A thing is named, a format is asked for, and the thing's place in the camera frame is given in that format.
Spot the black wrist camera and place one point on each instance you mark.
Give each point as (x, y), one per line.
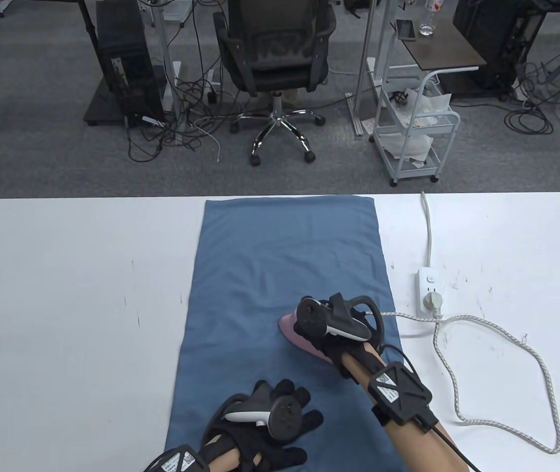
(398, 393)
(176, 462)

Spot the white table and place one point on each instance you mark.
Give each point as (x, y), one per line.
(63, 319)

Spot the blue pillowcase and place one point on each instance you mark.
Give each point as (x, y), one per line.
(270, 255)

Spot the pink electric iron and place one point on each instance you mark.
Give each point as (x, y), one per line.
(292, 334)

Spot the black white controller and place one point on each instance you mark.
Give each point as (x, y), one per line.
(285, 418)
(339, 324)

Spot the brown side table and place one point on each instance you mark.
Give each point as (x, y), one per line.
(442, 49)

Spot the white plastic bag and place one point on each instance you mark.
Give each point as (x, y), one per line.
(422, 105)

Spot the white metal frame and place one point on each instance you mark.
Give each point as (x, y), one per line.
(174, 98)

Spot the black mesh office chair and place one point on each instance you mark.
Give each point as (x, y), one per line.
(275, 49)

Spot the person's right hand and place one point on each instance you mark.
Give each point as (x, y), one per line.
(339, 354)

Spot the white rolling cart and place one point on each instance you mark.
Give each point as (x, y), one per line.
(393, 162)

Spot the black white right controller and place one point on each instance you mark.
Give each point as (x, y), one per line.
(339, 324)

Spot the dark smartphone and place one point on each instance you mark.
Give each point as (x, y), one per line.
(405, 29)

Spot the person's right forearm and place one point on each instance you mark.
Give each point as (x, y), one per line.
(418, 447)

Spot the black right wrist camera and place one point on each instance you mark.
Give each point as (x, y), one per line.
(398, 393)

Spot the white floor power strip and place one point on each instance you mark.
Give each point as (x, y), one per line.
(212, 93)

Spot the clear water bottle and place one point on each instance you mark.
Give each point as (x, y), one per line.
(426, 27)

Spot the person's left hand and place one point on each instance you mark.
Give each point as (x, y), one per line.
(270, 452)

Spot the black computer tower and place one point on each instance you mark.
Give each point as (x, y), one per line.
(486, 29)
(127, 59)

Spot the person's left forearm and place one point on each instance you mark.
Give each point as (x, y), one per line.
(226, 462)

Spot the black white left controller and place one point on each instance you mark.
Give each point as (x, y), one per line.
(285, 418)

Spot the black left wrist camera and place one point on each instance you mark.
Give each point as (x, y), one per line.
(176, 462)

